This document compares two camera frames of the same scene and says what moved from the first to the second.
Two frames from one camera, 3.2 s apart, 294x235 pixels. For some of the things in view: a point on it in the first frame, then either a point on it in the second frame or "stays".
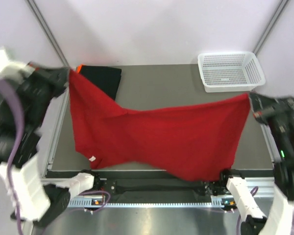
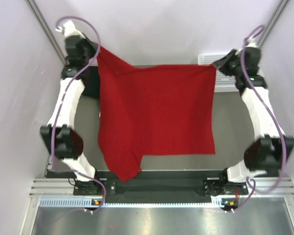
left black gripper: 60,76 -> 91,44
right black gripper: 262,105 -> 221,64
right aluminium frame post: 281,6 stays
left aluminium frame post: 48,33 stays
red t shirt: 201,142 -> 164,110
